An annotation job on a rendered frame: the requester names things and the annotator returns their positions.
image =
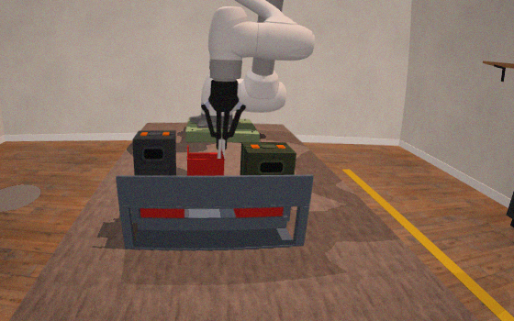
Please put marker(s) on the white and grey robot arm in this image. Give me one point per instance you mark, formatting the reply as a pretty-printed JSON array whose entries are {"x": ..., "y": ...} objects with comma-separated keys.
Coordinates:
[{"x": 232, "y": 37}]

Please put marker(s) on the red bin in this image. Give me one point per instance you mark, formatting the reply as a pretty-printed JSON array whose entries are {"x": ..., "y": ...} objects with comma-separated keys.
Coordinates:
[
  {"x": 258, "y": 212},
  {"x": 204, "y": 164},
  {"x": 173, "y": 213}
]

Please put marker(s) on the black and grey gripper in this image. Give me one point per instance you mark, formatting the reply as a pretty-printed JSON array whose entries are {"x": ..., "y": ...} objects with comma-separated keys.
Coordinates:
[{"x": 223, "y": 98}]

